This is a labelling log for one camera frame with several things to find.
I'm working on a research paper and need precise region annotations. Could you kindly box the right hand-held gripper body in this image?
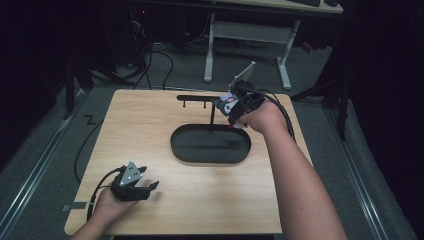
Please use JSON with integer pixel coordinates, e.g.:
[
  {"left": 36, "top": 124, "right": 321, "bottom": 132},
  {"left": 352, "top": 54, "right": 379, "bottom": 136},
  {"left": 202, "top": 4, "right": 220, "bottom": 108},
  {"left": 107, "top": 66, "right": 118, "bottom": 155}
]
[{"left": 227, "top": 61, "right": 267, "bottom": 126}]

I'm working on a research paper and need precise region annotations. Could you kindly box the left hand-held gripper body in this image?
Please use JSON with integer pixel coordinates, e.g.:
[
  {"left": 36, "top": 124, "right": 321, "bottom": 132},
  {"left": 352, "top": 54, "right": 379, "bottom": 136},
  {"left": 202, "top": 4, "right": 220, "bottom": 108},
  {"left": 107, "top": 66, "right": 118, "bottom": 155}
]
[{"left": 109, "top": 161, "right": 152, "bottom": 202}]

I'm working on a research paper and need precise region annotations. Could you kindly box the black and white plush keychain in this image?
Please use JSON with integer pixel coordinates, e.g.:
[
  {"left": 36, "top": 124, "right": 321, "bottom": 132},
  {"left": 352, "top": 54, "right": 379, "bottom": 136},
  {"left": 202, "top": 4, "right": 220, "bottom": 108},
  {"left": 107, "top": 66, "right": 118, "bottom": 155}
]
[{"left": 219, "top": 93, "right": 247, "bottom": 130}]

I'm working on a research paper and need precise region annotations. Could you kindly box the black key rack with tray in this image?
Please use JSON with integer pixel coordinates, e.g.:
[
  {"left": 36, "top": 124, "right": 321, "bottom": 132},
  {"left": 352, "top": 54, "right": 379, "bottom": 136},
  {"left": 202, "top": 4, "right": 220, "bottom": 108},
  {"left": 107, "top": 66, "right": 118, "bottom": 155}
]
[{"left": 170, "top": 94, "right": 252, "bottom": 165}]

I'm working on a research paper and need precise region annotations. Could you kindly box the person's right hand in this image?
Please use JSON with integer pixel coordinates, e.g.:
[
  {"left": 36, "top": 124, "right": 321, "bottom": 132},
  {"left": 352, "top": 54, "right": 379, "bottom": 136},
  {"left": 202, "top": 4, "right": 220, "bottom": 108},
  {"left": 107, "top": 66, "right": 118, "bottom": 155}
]
[{"left": 237, "top": 100, "right": 290, "bottom": 135}]

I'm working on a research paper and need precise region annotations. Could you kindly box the person's left hand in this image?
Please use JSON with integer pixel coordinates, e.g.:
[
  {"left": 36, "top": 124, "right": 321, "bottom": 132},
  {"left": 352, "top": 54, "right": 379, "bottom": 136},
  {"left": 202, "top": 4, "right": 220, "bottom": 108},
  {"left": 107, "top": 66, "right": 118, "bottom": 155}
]
[{"left": 94, "top": 188, "right": 140, "bottom": 222}]

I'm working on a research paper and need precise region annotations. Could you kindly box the grey tape piece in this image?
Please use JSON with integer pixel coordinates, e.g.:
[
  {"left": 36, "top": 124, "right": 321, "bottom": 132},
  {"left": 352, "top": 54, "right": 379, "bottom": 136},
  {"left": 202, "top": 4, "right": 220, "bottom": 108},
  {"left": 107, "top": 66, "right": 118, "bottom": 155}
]
[{"left": 61, "top": 201, "right": 88, "bottom": 213}]

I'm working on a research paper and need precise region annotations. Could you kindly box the black tripod stand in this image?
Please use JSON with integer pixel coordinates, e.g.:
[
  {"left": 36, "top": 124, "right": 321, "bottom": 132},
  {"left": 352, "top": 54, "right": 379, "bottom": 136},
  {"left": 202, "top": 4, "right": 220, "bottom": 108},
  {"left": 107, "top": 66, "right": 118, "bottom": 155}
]
[{"left": 289, "top": 49, "right": 354, "bottom": 142}]

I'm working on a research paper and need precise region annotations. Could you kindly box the black metal stand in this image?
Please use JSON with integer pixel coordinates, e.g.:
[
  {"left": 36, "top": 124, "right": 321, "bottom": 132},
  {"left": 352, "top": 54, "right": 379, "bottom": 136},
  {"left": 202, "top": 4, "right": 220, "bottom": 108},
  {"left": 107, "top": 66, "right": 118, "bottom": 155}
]
[{"left": 62, "top": 58, "right": 95, "bottom": 120}]

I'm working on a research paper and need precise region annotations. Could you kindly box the black keyboard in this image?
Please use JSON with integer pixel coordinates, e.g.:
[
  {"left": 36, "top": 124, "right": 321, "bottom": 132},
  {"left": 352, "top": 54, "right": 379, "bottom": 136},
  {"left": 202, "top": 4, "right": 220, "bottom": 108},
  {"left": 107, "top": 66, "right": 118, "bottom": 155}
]
[{"left": 288, "top": 0, "right": 322, "bottom": 8}]

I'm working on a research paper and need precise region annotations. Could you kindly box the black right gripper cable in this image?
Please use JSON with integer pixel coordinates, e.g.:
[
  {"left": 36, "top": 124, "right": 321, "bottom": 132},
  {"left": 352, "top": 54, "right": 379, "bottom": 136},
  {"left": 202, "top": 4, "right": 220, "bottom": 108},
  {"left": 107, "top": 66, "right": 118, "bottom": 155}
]
[{"left": 244, "top": 85, "right": 297, "bottom": 142}]

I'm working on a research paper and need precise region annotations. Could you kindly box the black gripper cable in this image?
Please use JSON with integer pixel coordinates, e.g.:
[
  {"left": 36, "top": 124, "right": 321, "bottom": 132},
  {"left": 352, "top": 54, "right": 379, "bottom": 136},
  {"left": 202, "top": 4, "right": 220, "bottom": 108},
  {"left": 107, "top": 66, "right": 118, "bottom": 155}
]
[
  {"left": 244, "top": 85, "right": 297, "bottom": 142},
  {"left": 86, "top": 167, "right": 125, "bottom": 222}
]

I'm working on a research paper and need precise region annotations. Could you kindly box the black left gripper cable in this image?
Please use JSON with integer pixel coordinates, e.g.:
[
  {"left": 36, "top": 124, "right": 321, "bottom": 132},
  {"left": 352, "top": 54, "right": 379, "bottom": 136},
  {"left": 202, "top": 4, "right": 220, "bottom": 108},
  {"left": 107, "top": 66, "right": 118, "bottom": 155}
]
[{"left": 86, "top": 167, "right": 125, "bottom": 222}]

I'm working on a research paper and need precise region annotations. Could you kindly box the black floor cable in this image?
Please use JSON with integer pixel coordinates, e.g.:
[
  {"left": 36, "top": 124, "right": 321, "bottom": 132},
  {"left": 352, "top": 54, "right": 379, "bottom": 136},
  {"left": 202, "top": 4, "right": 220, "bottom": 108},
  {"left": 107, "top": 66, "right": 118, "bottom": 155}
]
[{"left": 73, "top": 118, "right": 105, "bottom": 185}]

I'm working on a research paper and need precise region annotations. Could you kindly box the white frame desk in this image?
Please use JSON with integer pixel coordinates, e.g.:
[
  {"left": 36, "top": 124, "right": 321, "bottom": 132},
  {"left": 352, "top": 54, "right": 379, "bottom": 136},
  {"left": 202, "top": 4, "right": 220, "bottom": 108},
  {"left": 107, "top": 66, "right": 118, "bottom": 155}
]
[{"left": 202, "top": 0, "right": 345, "bottom": 91}]

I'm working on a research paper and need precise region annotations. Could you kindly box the black cable bundle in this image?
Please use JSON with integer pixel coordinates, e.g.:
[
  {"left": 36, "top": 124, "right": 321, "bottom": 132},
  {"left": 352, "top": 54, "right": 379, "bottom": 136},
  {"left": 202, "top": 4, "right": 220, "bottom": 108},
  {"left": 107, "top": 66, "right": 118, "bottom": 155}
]
[{"left": 128, "top": 8, "right": 175, "bottom": 92}]

